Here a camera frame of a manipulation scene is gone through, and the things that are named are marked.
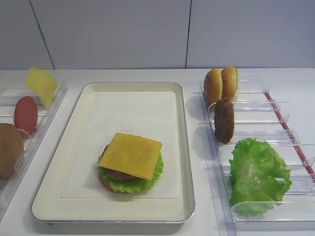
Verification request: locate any orange cheese slice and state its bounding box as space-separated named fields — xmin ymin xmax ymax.
xmin=98 ymin=133 xmax=162 ymax=180

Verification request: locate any brown meat patty in rack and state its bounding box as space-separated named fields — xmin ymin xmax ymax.
xmin=214 ymin=98 xmax=234 ymax=144

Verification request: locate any green lettuce leaf on burger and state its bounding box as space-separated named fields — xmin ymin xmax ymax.
xmin=97 ymin=154 xmax=164 ymax=194

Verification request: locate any brown meat patty on burger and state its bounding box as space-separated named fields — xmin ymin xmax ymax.
xmin=103 ymin=144 xmax=138 ymax=182

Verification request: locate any green lettuce leaf in rack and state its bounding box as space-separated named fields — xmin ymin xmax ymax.
xmin=229 ymin=138 xmax=292 ymax=216

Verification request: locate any yellow cheese slice in rack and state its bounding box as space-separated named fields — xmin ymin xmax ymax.
xmin=24 ymin=68 xmax=58 ymax=108

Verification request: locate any red tomato slice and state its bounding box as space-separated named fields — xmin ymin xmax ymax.
xmin=14 ymin=96 xmax=38 ymax=137

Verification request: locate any white paper tray liner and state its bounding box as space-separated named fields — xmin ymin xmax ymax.
xmin=61 ymin=92 xmax=182 ymax=199

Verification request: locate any sesame bun half front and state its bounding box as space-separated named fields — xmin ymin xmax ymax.
xmin=204 ymin=68 xmax=222 ymax=107

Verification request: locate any sesame bun half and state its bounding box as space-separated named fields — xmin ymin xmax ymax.
xmin=221 ymin=66 xmax=239 ymax=101
xmin=204 ymin=68 xmax=222 ymax=107

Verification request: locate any bottom bun under burger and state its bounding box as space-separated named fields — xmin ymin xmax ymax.
xmin=99 ymin=175 xmax=127 ymax=193

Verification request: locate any sesame bun half rear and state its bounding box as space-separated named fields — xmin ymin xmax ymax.
xmin=221 ymin=66 xmax=239 ymax=101

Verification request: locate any right clear acrylic rack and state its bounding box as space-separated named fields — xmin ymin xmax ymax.
xmin=200 ymin=74 xmax=315 ymax=236

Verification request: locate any clear acrylic rack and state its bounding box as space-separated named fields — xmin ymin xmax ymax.
xmin=0 ymin=81 xmax=68 ymax=218
xmin=200 ymin=74 xmax=315 ymax=236

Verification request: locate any cream metal serving tray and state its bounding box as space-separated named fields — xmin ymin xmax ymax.
xmin=31 ymin=82 xmax=195 ymax=224

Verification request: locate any left clear acrylic rack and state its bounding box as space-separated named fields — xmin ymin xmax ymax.
xmin=0 ymin=81 xmax=68 ymax=218

